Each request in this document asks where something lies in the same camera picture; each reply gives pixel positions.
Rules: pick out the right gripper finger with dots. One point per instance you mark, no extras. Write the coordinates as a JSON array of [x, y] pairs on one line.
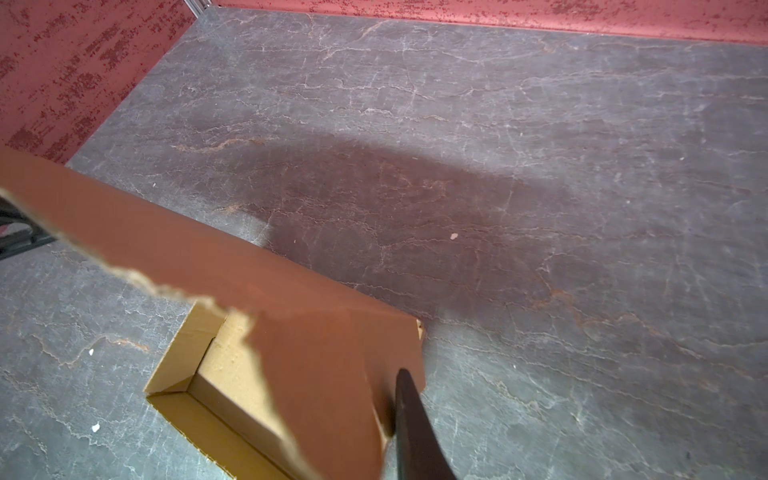
[[419, 456]]

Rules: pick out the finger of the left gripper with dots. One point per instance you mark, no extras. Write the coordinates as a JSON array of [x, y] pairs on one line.
[[19, 233]]

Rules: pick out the brown cardboard box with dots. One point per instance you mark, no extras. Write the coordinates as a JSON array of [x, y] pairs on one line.
[[277, 372]]

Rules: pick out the left aluminium corner post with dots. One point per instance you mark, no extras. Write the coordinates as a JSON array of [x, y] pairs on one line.
[[198, 7]]

